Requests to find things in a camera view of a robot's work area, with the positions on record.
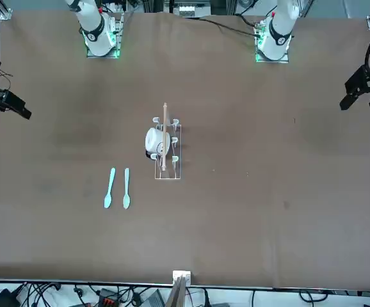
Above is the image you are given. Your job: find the green plastic spoon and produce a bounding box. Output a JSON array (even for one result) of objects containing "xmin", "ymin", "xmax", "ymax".
[{"xmin": 122, "ymin": 168, "xmax": 133, "ymax": 210}]

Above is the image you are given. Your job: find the black orange power strip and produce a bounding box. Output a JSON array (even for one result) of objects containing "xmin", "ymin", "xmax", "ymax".
[{"xmin": 97, "ymin": 288, "xmax": 122, "ymax": 307}]

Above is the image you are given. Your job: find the blue plastic spoon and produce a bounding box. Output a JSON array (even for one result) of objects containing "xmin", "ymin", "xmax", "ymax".
[{"xmin": 103, "ymin": 167, "xmax": 117, "ymax": 210}]

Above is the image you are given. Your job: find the black cable on table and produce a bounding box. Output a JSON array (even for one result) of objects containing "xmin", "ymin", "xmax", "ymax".
[{"xmin": 199, "ymin": 15, "xmax": 259, "ymax": 38}]

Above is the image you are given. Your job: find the large black power adapter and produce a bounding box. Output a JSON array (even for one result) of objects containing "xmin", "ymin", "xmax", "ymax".
[{"xmin": 0, "ymin": 287, "xmax": 24, "ymax": 307}]

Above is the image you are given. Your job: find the white cup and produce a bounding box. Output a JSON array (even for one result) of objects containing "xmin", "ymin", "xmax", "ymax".
[{"xmin": 144, "ymin": 127, "xmax": 170, "ymax": 157}]

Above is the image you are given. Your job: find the aluminium table edge rail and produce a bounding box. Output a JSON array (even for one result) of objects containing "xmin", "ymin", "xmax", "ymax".
[{"xmin": 0, "ymin": 276, "xmax": 370, "ymax": 292}]

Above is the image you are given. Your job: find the aluminium upright post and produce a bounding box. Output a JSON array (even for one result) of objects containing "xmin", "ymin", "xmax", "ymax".
[{"xmin": 165, "ymin": 270, "xmax": 193, "ymax": 307}]

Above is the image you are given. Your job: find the white power strip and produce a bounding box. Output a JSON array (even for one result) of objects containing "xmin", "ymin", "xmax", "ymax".
[{"xmin": 175, "ymin": 0, "xmax": 212, "ymax": 17}]

